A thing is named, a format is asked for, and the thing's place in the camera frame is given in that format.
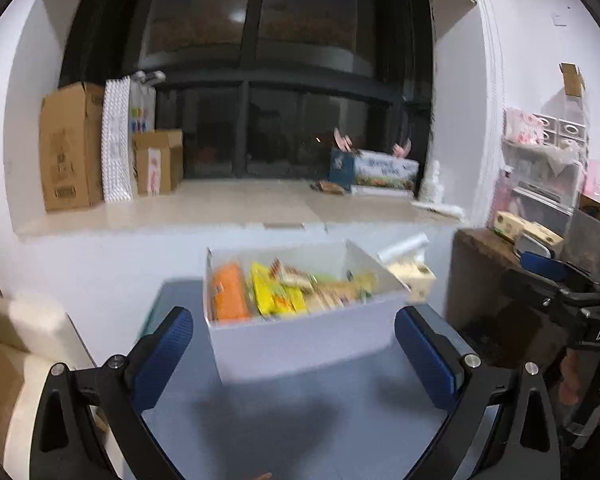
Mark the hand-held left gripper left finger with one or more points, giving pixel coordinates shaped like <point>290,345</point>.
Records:
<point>162,360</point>

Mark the brown wrapper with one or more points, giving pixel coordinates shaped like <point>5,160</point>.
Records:
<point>327,187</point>

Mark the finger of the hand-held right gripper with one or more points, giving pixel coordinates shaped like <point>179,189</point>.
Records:
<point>545,266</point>

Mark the polka-dot paper bag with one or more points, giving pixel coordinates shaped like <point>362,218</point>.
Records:
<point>115,145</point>

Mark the dark window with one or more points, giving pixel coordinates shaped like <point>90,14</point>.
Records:
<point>280,85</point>

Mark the yellow tissue box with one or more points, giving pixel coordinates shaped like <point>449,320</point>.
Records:
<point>415,280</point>

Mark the orange snack packet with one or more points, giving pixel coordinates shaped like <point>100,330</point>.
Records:
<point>230,292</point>

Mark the clear plastic container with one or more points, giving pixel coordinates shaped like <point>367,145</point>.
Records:
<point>587,245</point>

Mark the white plastic bottle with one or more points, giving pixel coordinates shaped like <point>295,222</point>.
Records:
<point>435,182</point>

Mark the white chair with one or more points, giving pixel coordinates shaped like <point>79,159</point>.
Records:
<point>40,330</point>

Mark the white cardboard box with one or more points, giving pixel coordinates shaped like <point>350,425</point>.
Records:
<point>300,345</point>

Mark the large brown cardboard box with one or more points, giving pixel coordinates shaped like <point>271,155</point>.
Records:
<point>67,150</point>

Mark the pink floral pouch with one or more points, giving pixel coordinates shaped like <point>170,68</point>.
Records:
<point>522,127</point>

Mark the white plastic bag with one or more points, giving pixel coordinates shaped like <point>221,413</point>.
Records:
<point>402,247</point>

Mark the yellow snack packet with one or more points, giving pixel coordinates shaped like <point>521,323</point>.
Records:
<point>275,295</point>

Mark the tiny cardboard box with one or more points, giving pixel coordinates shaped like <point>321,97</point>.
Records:
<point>572,80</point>

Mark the pink ornament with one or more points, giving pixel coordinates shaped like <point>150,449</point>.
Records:
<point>343,140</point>
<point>402,148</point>

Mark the clear drawer organizer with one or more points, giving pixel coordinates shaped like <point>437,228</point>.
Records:
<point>545,180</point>

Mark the blue gift box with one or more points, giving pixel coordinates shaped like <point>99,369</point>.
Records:
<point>342,170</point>

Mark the long printed box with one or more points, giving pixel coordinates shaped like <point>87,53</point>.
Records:
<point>387,172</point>

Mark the person's right hand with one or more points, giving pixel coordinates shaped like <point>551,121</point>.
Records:
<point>572,375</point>

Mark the white rounded device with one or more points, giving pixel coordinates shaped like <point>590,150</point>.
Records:
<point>532,246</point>

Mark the small brown cardboard box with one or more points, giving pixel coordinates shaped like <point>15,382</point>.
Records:
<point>155,165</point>

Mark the cheese-shaped alarm clock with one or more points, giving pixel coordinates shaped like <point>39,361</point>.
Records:
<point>510,222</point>

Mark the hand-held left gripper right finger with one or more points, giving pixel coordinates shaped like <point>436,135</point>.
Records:
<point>425,355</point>

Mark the white tube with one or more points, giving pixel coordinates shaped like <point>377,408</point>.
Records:
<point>437,208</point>

